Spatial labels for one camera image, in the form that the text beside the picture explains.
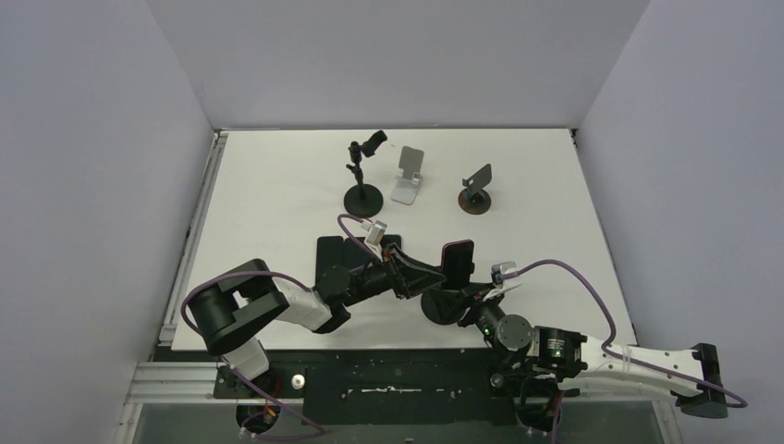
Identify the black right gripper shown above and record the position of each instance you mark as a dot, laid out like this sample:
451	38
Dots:
480	296

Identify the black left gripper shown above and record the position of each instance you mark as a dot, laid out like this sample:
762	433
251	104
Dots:
408	280

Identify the clear-case phone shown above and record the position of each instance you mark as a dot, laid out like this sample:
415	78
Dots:
395	240

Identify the black pole phone stand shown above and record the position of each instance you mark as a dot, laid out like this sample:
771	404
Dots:
363	200
444	307

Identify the black smartphone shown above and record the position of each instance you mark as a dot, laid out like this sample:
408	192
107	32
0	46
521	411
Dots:
353	254

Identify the white folding phone stand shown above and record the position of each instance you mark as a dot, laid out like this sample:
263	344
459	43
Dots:
409	179

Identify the red-edged black phone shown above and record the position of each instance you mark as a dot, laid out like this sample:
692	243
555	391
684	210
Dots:
457	264

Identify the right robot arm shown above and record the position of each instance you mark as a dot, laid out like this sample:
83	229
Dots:
548	360

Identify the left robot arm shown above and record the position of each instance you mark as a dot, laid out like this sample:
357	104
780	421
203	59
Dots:
228	311

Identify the brown round base phone stand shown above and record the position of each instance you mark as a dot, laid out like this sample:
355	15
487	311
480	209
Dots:
474	199

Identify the black mounting base plate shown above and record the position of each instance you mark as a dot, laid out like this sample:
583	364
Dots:
409	387

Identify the aluminium frame rail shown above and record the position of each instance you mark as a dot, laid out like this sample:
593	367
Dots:
131	410

